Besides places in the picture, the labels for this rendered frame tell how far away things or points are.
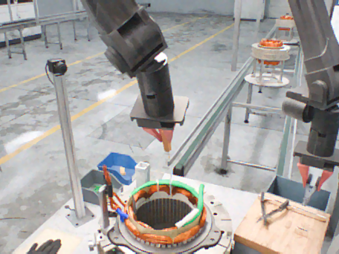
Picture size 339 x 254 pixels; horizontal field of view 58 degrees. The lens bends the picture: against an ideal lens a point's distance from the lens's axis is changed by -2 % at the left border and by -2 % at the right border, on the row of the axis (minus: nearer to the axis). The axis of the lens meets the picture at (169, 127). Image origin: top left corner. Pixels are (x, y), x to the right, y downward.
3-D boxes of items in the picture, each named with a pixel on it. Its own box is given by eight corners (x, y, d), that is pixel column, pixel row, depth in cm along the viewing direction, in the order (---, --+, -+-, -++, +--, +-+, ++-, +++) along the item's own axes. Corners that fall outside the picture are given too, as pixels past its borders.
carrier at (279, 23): (265, 39, 465) (267, 18, 452) (285, 38, 479) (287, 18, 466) (282, 44, 433) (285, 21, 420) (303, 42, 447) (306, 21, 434)
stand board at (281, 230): (259, 197, 91) (261, 190, 90) (328, 221, 82) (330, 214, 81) (232, 241, 76) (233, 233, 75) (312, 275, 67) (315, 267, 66)
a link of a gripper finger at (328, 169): (299, 177, 77) (305, 143, 73) (330, 186, 73) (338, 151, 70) (293, 191, 72) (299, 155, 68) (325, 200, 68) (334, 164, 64)
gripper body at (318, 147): (297, 146, 74) (302, 118, 71) (343, 157, 69) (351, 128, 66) (291, 158, 69) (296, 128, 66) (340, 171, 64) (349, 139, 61)
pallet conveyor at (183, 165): (281, 38, 925) (285, 11, 891) (302, 40, 904) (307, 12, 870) (161, 273, 189) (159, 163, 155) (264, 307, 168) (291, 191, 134)
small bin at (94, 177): (125, 190, 137) (124, 176, 134) (108, 209, 125) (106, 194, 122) (94, 182, 142) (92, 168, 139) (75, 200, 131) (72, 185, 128)
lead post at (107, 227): (101, 232, 71) (95, 191, 66) (109, 226, 73) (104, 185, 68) (106, 235, 70) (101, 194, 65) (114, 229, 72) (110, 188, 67)
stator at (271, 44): (260, 59, 286) (262, 36, 277) (284, 62, 275) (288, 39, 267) (252, 64, 269) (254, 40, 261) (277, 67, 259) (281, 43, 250)
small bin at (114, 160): (142, 171, 151) (141, 157, 148) (128, 186, 139) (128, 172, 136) (112, 164, 156) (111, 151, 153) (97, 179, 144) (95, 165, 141)
